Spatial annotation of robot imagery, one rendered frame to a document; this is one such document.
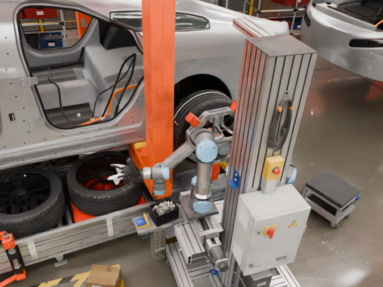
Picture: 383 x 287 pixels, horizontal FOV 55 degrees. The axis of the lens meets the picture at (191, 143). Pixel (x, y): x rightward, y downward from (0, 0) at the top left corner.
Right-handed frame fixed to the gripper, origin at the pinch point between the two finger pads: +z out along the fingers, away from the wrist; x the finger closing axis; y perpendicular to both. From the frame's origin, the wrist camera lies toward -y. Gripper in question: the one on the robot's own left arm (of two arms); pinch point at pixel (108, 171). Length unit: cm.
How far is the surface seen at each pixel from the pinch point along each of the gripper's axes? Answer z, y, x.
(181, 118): -49, 7, 93
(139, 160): -13, 44, 88
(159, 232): -30, 84, 42
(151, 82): -26, -39, 44
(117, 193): 5, 65, 69
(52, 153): 56, 32, 81
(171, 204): -39, 61, 48
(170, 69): -38, -47, 47
